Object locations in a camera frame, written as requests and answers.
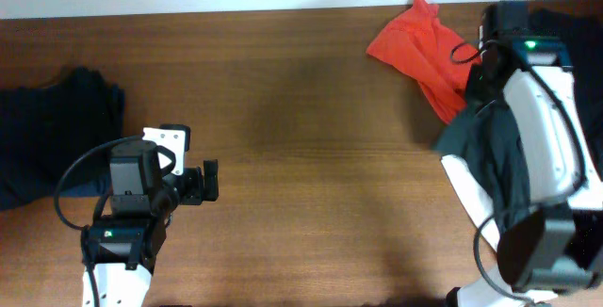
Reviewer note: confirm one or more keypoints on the dark green polo shirt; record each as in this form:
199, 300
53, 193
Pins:
486, 137

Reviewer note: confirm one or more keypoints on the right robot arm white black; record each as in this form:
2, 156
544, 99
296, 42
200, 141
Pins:
525, 156

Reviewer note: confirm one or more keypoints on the white shirt green logo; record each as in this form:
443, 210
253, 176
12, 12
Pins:
474, 199

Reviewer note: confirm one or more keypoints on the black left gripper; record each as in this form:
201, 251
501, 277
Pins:
194, 191

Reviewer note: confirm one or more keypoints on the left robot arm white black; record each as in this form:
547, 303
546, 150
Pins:
129, 225

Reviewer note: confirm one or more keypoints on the black folded clothes pile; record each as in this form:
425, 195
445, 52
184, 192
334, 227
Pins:
44, 130

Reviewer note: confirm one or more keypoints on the orange red shirt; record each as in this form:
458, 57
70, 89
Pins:
418, 45

